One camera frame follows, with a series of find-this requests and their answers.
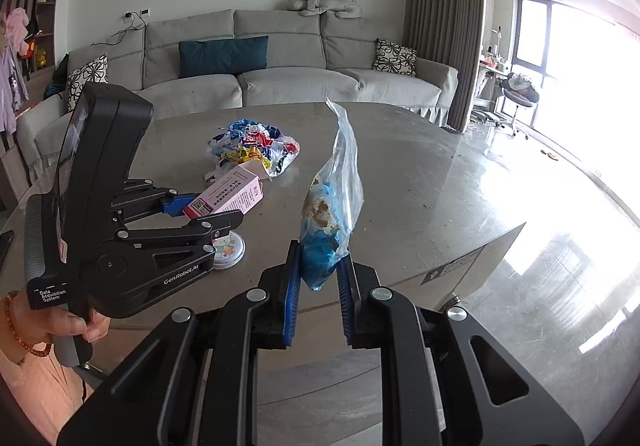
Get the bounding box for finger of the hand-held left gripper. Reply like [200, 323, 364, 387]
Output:
[116, 210, 246, 271]
[112, 180, 198, 221]

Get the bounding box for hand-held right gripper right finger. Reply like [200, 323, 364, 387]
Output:
[336, 258, 586, 446]

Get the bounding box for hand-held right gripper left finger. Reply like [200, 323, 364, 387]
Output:
[56, 240, 302, 446]

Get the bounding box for pink cardboard box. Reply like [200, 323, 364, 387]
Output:
[182, 163, 265, 219]

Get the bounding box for bluish plastic bag blue contents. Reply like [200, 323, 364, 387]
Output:
[299, 98, 365, 291]

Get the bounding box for colourful plastic bag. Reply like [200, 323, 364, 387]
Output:
[207, 118, 301, 177]

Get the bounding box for person's left hand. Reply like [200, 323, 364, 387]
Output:
[12, 292, 112, 347]

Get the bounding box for round cartoon tin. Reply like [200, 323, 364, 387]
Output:
[210, 228, 247, 271]

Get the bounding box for floral black white pillow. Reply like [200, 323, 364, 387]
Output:
[372, 38, 417, 76]
[66, 54, 109, 113]

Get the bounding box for black white table sticker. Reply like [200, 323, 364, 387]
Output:
[421, 246, 486, 285]

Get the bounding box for purple hanging clothes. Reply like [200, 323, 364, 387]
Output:
[0, 43, 31, 134]

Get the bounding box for teal pillow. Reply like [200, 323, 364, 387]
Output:
[178, 36, 269, 79]

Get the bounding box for wooden shelf with toys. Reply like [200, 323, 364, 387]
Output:
[20, 0, 66, 76]

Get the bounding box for pink plush toy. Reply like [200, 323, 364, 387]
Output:
[5, 8, 31, 59]

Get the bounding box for light grey sofa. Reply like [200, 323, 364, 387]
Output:
[17, 8, 459, 181]

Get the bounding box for grey coffee table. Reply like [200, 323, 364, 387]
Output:
[0, 102, 527, 377]

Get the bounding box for grey stuffed toy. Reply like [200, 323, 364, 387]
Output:
[287, 0, 362, 19]

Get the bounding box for cluttered white desk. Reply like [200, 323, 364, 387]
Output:
[472, 28, 511, 119]

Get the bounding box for swivel chair with clothes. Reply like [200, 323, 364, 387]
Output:
[497, 72, 541, 141]

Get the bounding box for grey curtain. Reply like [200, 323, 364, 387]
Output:
[402, 0, 487, 133]

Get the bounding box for white sheer curtain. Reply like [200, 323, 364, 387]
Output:
[545, 0, 640, 207]

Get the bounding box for black charger cable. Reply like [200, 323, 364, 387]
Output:
[90, 16, 148, 46]

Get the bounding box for orange bead bracelet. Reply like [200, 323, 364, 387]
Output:
[2, 291, 53, 359]

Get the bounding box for dark window frame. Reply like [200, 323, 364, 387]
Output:
[512, 0, 556, 127]

